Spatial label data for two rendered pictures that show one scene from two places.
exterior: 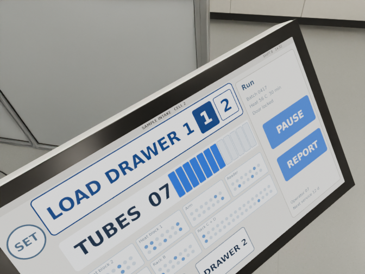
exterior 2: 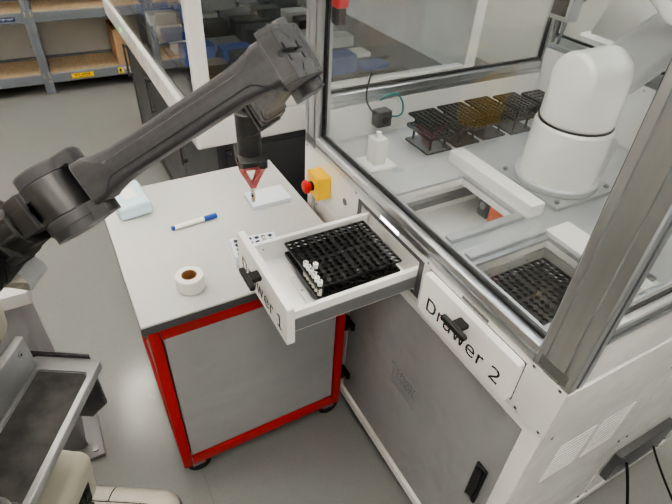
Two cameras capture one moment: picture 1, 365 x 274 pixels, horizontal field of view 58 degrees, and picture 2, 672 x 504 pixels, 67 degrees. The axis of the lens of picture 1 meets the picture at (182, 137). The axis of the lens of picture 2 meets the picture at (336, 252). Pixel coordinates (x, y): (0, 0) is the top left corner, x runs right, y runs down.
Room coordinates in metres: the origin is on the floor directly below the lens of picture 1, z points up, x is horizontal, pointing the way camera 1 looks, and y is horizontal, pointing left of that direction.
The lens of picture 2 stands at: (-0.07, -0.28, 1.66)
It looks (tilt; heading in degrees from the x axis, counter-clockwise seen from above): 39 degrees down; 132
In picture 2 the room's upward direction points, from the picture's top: 3 degrees clockwise
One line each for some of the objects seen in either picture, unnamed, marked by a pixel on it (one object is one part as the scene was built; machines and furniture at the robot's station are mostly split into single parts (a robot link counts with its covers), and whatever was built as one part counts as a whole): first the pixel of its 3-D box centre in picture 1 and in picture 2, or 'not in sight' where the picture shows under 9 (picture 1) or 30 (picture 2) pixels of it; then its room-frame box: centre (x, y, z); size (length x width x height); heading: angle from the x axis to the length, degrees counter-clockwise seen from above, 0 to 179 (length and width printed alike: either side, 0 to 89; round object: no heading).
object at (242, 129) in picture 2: not in sight; (249, 120); (-0.96, 0.39, 1.15); 0.07 x 0.06 x 0.07; 99
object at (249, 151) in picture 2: not in sight; (249, 144); (-0.96, 0.38, 1.09); 0.10 x 0.07 x 0.07; 152
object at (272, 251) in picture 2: not in sight; (344, 262); (-0.68, 0.44, 0.86); 0.40 x 0.26 x 0.06; 72
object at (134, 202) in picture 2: not in sight; (129, 199); (-1.39, 0.25, 0.78); 0.15 x 0.10 x 0.04; 167
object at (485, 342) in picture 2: not in sight; (465, 331); (-0.35, 0.45, 0.87); 0.29 x 0.02 x 0.11; 162
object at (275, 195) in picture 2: not in sight; (267, 197); (-1.14, 0.58, 0.77); 0.13 x 0.09 x 0.02; 73
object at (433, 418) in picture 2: not in sight; (495, 326); (-0.46, 0.99, 0.40); 1.03 x 0.95 x 0.80; 162
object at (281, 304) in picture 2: not in sight; (264, 284); (-0.74, 0.24, 0.87); 0.29 x 0.02 x 0.11; 162
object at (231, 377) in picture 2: not in sight; (229, 315); (-1.13, 0.38, 0.38); 0.62 x 0.58 x 0.76; 162
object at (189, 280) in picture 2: not in sight; (190, 280); (-0.96, 0.17, 0.78); 0.07 x 0.07 x 0.04
